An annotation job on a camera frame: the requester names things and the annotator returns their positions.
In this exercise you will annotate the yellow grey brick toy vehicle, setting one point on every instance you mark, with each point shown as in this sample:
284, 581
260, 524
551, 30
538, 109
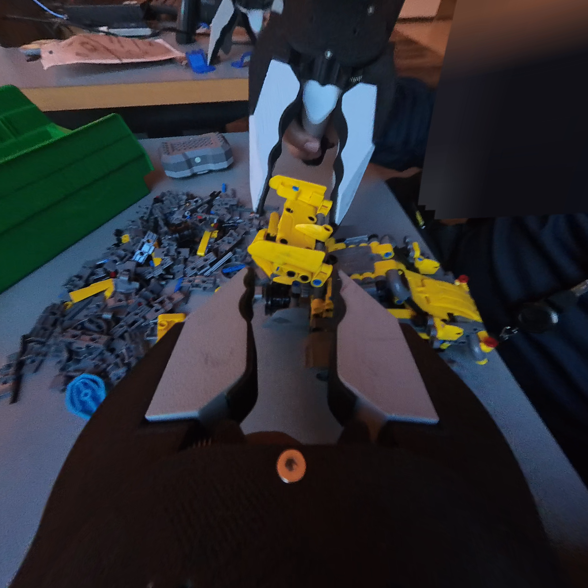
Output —
432, 294

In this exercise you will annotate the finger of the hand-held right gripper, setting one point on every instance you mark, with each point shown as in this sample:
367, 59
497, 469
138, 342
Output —
358, 129
274, 119

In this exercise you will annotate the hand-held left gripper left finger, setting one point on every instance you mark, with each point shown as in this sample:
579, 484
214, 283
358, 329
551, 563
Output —
202, 363

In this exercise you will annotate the person's dark clothed torso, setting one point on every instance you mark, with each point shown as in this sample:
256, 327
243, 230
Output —
551, 266

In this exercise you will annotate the grey desk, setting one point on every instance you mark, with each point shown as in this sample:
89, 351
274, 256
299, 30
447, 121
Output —
37, 441

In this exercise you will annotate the green plastic bin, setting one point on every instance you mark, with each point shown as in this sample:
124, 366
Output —
64, 193

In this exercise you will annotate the grey brick hub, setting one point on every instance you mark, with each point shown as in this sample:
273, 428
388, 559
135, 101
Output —
197, 158

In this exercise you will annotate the blue brick piece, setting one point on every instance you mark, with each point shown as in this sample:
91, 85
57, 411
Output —
240, 60
200, 62

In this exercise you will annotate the pile of grey brick parts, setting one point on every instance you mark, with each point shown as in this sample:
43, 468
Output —
110, 303

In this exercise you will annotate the person's right hand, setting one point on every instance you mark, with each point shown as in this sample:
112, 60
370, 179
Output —
308, 145

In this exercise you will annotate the person's right forearm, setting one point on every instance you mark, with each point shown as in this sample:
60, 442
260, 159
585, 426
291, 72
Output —
400, 129

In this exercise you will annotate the black badge reel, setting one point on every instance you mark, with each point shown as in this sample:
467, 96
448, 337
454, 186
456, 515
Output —
537, 317

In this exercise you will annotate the yellow holed brick assembly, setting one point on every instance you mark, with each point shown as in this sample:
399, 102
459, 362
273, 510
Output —
289, 243

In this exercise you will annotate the blue brick separator tool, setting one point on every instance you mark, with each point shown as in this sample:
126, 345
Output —
84, 395

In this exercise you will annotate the wooden edged background table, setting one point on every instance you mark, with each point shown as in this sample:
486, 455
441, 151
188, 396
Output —
110, 92

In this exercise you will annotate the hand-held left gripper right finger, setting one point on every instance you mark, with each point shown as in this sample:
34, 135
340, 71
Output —
381, 363

